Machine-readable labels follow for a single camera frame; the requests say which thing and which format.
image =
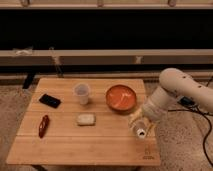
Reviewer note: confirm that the orange bowl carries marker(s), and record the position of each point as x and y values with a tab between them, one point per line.
121	98

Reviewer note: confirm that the red chili pepper toy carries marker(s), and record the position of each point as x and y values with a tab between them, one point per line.
43	126

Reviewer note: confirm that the white sponge block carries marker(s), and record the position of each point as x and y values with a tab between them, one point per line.
86	119

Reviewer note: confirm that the black smartphone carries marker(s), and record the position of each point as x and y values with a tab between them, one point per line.
50	101

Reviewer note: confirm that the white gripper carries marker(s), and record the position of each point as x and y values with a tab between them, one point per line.
138	115

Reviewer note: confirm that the black power box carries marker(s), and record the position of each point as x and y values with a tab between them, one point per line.
187	102

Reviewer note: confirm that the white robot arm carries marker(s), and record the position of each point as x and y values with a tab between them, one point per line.
173	84

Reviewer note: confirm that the clear plastic cup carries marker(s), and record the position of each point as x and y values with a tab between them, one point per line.
81	92

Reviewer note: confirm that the clear plastic bottle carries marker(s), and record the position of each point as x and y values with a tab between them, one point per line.
139	129

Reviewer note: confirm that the wooden table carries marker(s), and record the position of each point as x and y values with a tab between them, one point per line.
108	142

